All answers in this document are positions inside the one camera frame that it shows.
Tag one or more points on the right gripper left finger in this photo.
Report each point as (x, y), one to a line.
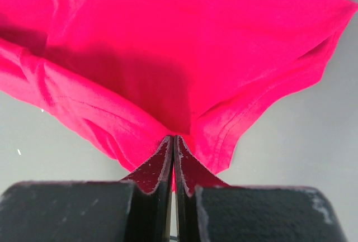
(135, 208)

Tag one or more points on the red t shirt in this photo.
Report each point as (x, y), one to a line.
(124, 74)

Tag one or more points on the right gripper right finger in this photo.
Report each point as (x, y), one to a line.
(208, 209)

